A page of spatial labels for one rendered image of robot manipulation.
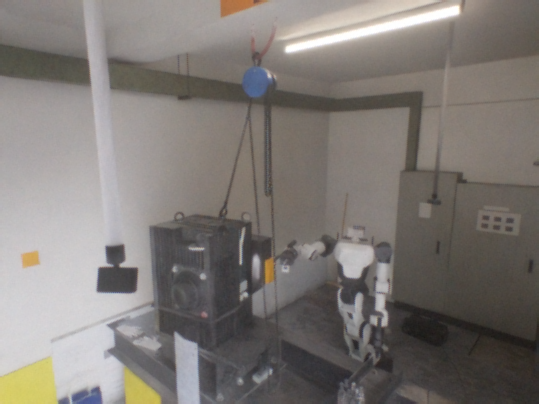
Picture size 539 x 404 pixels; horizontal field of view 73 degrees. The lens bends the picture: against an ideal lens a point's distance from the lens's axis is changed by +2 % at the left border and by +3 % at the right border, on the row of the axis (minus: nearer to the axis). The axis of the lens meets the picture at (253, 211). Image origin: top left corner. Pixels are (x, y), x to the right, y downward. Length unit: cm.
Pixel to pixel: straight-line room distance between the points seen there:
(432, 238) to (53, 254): 379
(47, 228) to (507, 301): 428
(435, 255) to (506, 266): 65
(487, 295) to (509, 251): 53
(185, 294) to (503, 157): 357
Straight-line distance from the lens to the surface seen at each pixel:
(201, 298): 212
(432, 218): 454
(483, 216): 442
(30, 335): 301
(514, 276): 452
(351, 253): 276
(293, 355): 296
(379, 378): 259
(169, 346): 263
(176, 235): 223
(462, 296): 469
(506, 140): 456
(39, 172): 283
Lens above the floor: 213
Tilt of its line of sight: 11 degrees down
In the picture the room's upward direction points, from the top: straight up
